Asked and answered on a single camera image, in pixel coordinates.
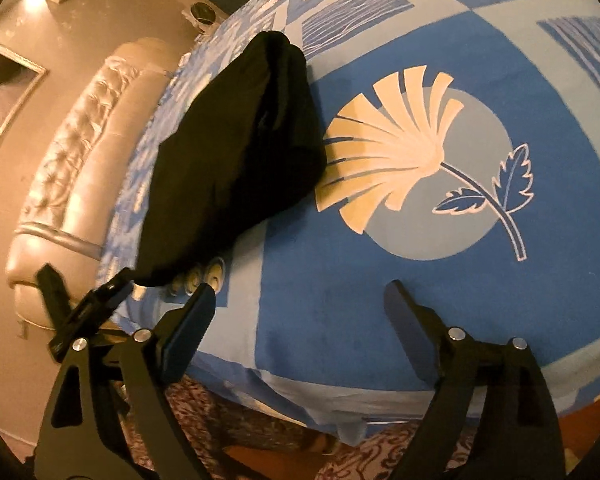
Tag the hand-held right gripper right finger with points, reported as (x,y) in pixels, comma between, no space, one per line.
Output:
(412,330)

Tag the blue patterned bed sheet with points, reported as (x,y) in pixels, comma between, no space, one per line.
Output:
(380,285)

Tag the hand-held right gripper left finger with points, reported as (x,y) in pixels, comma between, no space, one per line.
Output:
(187,332)

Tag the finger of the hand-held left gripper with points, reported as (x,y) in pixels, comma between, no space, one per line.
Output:
(105,295)
(54,292)

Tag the framed wall picture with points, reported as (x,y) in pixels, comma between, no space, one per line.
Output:
(5,95)

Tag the black pants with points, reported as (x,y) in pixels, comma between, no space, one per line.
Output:
(240,160)

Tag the silver tufted headboard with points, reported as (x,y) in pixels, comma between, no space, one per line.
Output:
(75,200)

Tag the round dark device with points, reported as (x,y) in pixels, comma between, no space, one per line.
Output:
(203,12)

